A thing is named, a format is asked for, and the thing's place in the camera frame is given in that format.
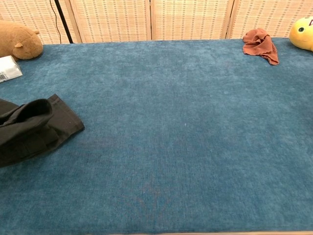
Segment black trousers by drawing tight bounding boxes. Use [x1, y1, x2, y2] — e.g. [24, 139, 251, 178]
[0, 94, 86, 167]

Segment blue table mat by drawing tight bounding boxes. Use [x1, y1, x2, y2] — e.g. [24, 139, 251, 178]
[0, 36, 313, 233]

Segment bamboo folding screen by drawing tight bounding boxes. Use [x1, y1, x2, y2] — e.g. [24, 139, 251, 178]
[0, 0, 313, 45]

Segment rust brown cloth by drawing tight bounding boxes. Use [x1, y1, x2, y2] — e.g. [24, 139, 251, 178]
[242, 28, 280, 66]

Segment black tripod stand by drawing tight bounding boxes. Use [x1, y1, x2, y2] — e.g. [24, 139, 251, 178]
[54, 0, 73, 44]

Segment tissue multipack in plastic wrap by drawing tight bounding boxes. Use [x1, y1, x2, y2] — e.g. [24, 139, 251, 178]
[0, 55, 23, 83]

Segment brown capybara plush toy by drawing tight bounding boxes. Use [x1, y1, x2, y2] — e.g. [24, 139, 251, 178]
[0, 20, 44, 61]

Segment yellow duck plush toy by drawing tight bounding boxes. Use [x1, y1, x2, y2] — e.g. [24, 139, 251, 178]
[289, 16, 313, 52]

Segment thin black hanging cable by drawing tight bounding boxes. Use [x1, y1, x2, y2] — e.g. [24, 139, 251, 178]
[49, 0, 62, 44]

